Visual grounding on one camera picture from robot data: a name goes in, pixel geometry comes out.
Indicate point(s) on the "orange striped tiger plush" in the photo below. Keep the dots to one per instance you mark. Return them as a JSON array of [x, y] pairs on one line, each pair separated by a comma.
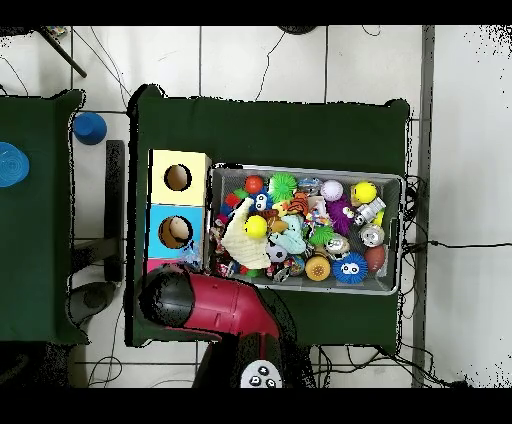
[[298, 204]]

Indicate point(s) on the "purple spiky toy with eyes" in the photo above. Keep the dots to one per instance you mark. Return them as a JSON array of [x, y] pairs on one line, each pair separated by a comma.
[[340, 214]]

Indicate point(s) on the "orange red ball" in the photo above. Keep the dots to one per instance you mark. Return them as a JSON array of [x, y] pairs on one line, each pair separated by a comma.
[[254, 184]]

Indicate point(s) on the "wooden box with three holes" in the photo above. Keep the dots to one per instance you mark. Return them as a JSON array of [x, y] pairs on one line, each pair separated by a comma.
[[196, 192]]

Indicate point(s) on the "white baseball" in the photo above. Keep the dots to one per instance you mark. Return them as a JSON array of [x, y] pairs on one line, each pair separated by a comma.
[[332, 190]]

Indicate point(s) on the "blue spiky toy with eyes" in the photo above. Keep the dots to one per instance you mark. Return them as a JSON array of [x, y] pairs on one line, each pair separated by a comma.
[[350, 276]]

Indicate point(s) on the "crushed clear bottle blue label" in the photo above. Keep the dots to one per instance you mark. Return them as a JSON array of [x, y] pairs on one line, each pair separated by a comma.
[[192, 256]]

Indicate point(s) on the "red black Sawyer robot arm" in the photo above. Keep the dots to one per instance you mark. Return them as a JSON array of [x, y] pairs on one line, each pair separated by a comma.
[[224, 306]]

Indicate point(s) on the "toy hamburger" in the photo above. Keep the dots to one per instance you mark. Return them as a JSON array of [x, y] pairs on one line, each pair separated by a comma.
[[318, 268]]

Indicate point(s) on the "green spiky ball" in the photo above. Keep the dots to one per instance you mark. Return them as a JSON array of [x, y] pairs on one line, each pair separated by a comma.
[[282, 186]]

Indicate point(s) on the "shallow metal mesh bin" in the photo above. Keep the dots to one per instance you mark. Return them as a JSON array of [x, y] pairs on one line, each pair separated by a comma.
[[230, 178]]

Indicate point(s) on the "dark green table cloth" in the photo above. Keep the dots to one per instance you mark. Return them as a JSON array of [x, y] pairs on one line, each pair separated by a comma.
[[36, 240], [272, 132]]

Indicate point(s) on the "light teal muslin cloth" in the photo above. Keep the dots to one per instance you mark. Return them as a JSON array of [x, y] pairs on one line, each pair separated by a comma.
[[292, 240]]

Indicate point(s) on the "blue round lid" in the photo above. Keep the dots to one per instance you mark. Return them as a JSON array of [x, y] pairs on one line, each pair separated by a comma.
[[12, 164]]

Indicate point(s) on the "yellow smiley ball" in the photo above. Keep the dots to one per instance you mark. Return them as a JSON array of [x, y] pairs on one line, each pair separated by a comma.
[[364, 192]]

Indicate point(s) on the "black round stand base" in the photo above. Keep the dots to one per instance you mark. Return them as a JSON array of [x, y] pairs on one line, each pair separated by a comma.
[[298, 29]]

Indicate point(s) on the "black pole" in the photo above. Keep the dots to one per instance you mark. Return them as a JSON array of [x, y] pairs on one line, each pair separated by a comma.
[[64, 55]]

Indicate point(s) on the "cream muslin cloth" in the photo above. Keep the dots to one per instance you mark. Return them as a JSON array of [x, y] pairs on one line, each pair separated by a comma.
[[244, 250]]

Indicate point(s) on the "dark grey round seat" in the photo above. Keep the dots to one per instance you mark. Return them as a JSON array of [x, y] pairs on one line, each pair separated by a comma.
[[94, 298]]

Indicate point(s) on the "yellow tennis ball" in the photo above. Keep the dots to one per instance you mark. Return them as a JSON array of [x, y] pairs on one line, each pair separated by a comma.
[[256, 226]]

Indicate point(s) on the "blue plastic cup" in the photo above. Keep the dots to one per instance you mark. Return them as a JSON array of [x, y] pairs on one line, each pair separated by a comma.
[[90, 128]]

